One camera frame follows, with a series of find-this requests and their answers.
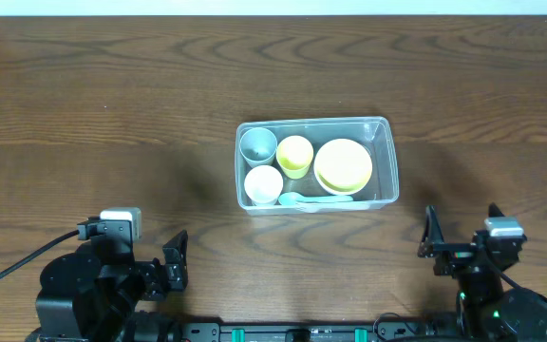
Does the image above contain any clear plastic container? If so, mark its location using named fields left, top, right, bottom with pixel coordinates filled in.
left=235, top=117, right=400, bottom=215

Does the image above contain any black cable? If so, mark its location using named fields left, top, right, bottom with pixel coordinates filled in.
left=484, top=251, right=547, bottom=316
left=0, top=229, right=81, bottom=301

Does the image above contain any yellow plastic bowl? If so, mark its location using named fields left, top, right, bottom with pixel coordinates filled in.
left=313, top=139, right=374, bottom=190

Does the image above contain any left black cable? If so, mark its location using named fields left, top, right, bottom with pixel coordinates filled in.
left=0, top=229, right=81, bottom=301

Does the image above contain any grey plastic cup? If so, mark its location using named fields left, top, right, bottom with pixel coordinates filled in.
left=239, top=127, right=278, bottom=168

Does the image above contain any white plastic bowl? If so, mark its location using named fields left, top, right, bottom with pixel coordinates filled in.
left=315, top=174, right=368, bottom=196

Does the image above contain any pink white plastic fork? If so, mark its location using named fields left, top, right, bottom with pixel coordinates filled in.
left=297, top=201, right=370, bottom=213

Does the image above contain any yellow plastic cup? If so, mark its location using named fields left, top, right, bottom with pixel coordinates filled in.
left=276, top=135, right=313, bottom=180

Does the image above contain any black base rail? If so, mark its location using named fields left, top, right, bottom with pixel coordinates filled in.
left=179, top=317, right=442, bottom=342

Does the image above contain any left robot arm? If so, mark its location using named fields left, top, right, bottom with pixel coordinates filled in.
left=34, top=217, right=188, bottom=342

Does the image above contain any right black cable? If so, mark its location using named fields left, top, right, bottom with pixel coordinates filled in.
left=484, top=251, right=547, bottom=316

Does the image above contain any mint green plastic spoon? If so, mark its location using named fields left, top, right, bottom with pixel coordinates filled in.
left=278, top=192, right=353, bottom=206

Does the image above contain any white plastic cup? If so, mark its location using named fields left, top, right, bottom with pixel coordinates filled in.
left=244, top=165, right=283, bottom=206

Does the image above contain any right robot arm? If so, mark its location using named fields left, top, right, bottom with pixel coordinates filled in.
left=417, top=203, right=547, bottom=341

